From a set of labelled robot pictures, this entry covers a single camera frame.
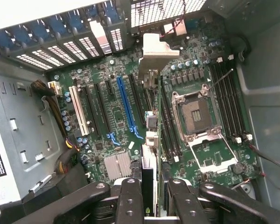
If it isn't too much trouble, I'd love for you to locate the black open PC case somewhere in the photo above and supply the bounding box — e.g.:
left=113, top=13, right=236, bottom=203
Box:
left=0, top=0, right=280, bottom=224

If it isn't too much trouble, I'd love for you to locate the thin black looped wire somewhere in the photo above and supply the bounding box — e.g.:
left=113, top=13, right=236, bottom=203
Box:
left=248, top=143, right=280, bottom=175

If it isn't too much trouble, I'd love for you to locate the braided power wire bundle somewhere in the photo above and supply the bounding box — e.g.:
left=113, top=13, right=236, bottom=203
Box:
left=30, top=78, right=82, bottom=175

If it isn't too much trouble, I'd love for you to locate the silver power supply unit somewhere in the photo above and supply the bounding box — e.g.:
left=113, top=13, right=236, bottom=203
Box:
left=0, top=65, right=62, bottom=206

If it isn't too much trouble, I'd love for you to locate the thin locking lever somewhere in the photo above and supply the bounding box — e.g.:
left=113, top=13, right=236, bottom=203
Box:
left=206, top=68, right=234, bottom=91

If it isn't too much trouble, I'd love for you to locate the round coin battery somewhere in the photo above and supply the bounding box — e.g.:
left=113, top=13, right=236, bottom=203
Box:
left=231, top=162, right=245, bottom=175

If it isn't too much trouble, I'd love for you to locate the CPU socket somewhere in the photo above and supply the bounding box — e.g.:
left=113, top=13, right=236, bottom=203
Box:
left=171, top=83, right=223, bottom=146

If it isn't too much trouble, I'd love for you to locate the red and black wire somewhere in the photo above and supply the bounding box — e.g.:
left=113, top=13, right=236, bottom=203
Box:
left=158, top=0, right=190, bottom=40

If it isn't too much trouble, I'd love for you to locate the white power connector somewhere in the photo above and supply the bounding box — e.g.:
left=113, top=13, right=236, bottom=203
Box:
left=47, top=80, right=63, bottom=97

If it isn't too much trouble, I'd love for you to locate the blue expansion slot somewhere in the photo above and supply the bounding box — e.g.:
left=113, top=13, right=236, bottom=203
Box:
left=116, top=76, right=145, bottom=140

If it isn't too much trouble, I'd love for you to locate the metal socket cover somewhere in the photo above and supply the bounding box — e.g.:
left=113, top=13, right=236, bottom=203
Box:
left=187, top=132, right=239, bottom=175

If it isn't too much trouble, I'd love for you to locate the green motherboard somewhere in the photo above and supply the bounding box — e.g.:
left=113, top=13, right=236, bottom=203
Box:
left=48, top=16, right=266, bottom=187

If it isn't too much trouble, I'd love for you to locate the black fan shroud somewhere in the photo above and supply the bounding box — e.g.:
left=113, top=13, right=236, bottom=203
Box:
left=21, top=161, right=91, bottom=210

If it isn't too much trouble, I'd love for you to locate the black expansion slot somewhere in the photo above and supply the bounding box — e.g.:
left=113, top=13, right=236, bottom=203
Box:
left=94, top=82, right=112, bottom=133
left=83, top=85, right=101, bottom=139

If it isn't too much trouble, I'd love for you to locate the silver chipset heatsink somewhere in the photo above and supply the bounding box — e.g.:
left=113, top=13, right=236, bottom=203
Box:
left=104, top=150, right=133, bottom=182

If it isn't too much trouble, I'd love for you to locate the white expansion slot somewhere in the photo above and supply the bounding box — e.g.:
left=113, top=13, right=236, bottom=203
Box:
left=68, top=85, right=91, bottom=138

